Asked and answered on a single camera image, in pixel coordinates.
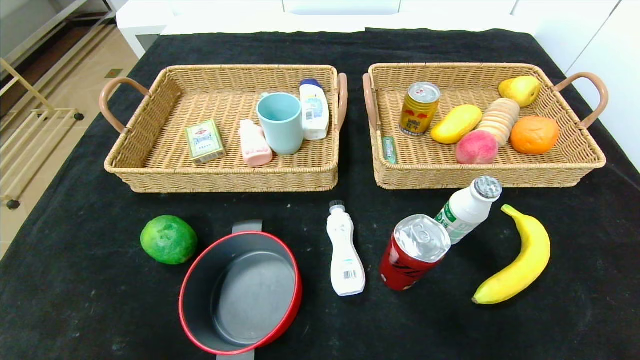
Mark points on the red soda can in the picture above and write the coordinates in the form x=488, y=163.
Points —
x=410, y=260

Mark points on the red pot black interior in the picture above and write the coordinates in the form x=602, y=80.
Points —
x=250, y=295

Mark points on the white milk bottle green label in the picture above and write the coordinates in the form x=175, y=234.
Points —
x=465, y=210

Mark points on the yellow banana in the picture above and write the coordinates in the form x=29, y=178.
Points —
x=530, y=255

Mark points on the light blue cup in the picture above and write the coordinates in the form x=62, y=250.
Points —
x=281, y=130

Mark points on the white lotion bottle blue cap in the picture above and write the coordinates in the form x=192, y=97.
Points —
x=314, y=110

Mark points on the pink bottle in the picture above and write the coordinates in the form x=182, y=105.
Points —
x=254, y=145

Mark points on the small green gum pack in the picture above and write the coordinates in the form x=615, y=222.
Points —
x=389, y=150

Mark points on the white slim bottle black cap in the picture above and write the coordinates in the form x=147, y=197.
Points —
x=345, y=255

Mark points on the gold energy drink can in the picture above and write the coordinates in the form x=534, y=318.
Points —
x=419, y=112

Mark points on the green card box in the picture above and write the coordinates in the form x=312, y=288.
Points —
x=204, y=141

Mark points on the yellow mango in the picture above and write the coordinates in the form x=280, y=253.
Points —
x=455, y=125

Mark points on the pink peach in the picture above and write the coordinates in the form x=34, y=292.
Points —
x=476, y=148

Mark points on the green lime fruit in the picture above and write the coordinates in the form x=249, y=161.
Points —
x=169, y=240

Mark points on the orange fruit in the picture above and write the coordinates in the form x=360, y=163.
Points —
x=534, y=135

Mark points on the yellow pear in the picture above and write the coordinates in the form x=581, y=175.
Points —
x=522, y=91

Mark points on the white table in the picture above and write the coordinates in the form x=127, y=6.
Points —
x=150, y=20

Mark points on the black tablecloth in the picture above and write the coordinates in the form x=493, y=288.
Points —
x=100, y=300

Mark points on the beige wheeled rack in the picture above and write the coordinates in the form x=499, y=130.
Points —
x=12, y=204

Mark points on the grey shelf unit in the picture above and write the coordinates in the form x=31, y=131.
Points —
x=30, y=45

